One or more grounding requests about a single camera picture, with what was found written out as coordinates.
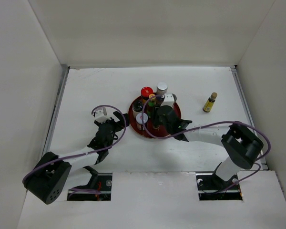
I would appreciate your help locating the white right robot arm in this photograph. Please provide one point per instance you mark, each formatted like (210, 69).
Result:
(241, 144)

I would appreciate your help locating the silver lid blue label jar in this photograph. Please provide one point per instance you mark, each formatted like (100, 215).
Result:
(161, 90)

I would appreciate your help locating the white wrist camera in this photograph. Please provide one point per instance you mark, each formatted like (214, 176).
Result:
(169, 99)
(100, 115)

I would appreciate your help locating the red round tray gold rim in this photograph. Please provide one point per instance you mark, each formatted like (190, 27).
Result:
(148, 131)

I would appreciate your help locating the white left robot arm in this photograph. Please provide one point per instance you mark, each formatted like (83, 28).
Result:
(47, 180)

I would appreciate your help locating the red lid chili sauce jar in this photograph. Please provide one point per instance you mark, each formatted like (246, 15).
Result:
(145, 92)

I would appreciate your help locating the aluminium table edge rail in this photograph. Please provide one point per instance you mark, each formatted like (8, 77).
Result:
(55, 112)

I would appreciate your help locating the grey lid spice jar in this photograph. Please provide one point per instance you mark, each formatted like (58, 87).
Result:
(141, 119)

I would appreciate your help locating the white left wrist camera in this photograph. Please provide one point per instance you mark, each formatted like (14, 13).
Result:
(100, 115)

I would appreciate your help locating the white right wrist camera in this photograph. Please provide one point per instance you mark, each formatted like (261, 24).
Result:
(169, 99)

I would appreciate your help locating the small black cap spice jar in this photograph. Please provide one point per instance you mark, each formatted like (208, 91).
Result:
(156, 127)

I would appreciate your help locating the yellow label small oil bottle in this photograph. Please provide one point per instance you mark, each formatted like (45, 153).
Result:
(210, 102)

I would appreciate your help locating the right robot arm base mount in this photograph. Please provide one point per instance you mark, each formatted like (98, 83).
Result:
(212, 188)

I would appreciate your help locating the black lid seasoning bottle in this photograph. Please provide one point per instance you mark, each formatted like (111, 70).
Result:
(137, 107)

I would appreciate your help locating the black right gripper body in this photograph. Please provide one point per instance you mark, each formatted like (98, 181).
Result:
(168, 129)

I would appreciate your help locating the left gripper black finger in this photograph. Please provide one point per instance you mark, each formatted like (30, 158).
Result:
(123, 119)
(99, 124)

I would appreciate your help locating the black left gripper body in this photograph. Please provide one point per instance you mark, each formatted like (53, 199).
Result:
(116, 127)

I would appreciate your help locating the left robot arm base mount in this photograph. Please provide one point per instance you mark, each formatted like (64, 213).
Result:
(98, 188)

